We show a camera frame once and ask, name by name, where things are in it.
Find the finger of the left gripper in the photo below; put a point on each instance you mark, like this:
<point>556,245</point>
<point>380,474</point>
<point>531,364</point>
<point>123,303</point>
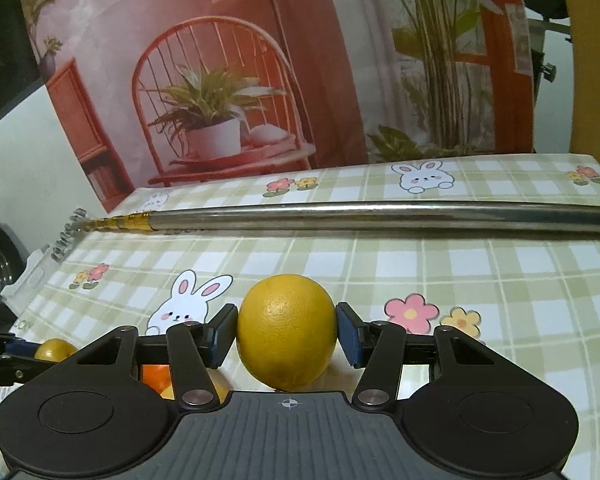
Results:
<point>13,347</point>
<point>19,371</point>

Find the dark red apple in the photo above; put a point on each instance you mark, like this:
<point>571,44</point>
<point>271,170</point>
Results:
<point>157,377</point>

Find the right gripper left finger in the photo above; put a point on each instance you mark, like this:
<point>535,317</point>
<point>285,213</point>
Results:
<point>193,350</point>

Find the printed room backdrop cloth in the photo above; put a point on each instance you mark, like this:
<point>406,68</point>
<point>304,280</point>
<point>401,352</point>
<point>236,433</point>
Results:
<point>166,92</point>

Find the green yellow plum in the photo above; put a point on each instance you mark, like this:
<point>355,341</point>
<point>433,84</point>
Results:
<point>55,350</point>

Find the white plastic rack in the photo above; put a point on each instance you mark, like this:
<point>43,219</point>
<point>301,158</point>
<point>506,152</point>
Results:
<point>40,267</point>

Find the telescopic metal pole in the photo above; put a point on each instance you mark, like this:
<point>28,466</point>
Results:
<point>374,216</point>

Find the exercise bike seat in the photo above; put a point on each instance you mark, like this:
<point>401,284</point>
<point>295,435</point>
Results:
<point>550,11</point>

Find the checkered bunny tablecloth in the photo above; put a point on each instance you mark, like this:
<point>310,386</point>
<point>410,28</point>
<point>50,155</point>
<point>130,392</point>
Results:
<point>536,301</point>

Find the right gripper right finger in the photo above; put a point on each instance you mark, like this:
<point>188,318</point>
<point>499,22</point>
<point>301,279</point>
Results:
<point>376,348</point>

